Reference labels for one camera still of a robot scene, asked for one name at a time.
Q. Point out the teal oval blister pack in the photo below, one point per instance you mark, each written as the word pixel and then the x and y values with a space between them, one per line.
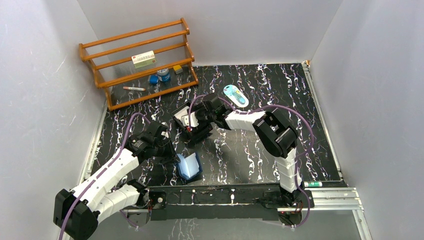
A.
pixel 236 96

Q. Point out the blue round tin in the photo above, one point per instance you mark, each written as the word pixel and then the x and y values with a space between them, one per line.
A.
pixel 164 75

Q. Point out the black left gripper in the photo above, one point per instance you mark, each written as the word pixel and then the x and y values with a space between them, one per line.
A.
pixel 171 151

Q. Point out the green white marker pen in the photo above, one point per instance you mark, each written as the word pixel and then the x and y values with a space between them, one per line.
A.
pixel 313 184

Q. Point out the blue small cap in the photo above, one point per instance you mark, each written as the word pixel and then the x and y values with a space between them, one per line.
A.
pixel 153 79

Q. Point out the white card stack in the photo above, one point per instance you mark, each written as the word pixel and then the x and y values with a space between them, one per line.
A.
pixel 182 116

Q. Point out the orange wooden shelf rack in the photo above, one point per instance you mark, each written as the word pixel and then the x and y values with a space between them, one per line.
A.
pixel 109 59

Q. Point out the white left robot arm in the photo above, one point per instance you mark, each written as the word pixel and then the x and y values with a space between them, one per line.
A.
pixel 106 182

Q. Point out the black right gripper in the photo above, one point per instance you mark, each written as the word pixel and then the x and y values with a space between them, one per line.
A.
pixel 201 107

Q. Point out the yellow grey small block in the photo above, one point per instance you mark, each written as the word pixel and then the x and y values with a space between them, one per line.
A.
pixel 177 69

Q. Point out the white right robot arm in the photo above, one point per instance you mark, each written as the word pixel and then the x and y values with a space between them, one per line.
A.
pixel 278 136

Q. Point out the blue leather card holder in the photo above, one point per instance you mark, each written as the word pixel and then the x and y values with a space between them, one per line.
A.
pixel 189 167

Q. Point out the white green small box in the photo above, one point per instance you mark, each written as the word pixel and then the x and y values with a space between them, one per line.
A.
pixel 144 59

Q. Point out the orange white marker pen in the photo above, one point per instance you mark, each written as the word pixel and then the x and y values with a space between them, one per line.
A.
pixel 134 88

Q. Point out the black card box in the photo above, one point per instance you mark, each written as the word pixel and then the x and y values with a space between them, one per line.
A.
pixel 193 137

